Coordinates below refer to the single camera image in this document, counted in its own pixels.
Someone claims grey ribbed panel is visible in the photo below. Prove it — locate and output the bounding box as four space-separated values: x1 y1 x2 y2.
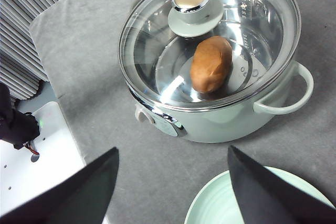
0 0 58 100

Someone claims green electric steamer pot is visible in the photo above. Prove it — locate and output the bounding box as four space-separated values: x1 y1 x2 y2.
119 0 313 143

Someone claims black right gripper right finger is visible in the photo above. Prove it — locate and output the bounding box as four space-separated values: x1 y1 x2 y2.
227 146 336 224

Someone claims glass steamer lid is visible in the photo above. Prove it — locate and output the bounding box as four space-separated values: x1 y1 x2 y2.
118 0 301 110

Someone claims green plate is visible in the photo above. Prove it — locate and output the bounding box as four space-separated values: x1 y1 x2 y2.
184 166 336 224

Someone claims grey table mat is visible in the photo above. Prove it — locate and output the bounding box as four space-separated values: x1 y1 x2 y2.
29 0 336 224

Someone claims brown potato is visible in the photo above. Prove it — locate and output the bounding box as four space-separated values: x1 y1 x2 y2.
190 36 234 93

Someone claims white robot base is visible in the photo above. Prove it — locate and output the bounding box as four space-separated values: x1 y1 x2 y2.
0 101 85 215

